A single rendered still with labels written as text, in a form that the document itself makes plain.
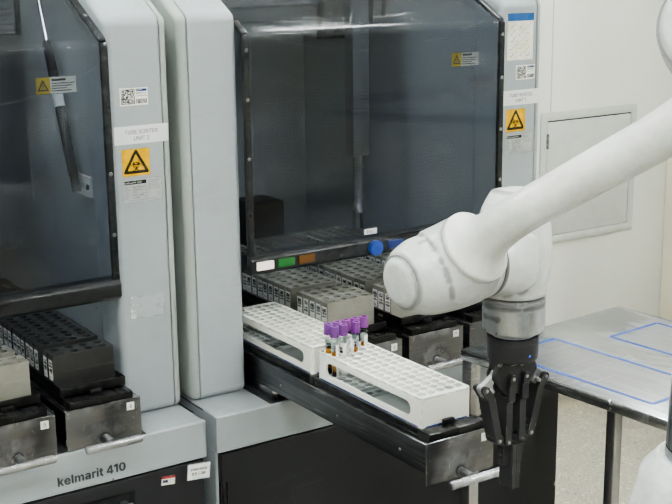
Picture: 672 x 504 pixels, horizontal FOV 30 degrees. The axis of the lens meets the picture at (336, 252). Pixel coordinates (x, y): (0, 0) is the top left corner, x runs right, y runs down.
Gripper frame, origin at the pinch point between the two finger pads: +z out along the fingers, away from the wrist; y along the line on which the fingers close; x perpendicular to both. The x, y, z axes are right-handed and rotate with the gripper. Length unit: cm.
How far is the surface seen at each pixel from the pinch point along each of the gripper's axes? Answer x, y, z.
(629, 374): -13.7, -39.4, -2.0
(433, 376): -23.4, -3.9, -6.0
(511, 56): -66, -56, -52
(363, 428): -28.4, 6.7, 2.3
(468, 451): -11.5, -1.6, 2.5
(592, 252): -177, -194, 31
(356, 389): -33.1, 4.9, -2.7
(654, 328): -30, -63, -2
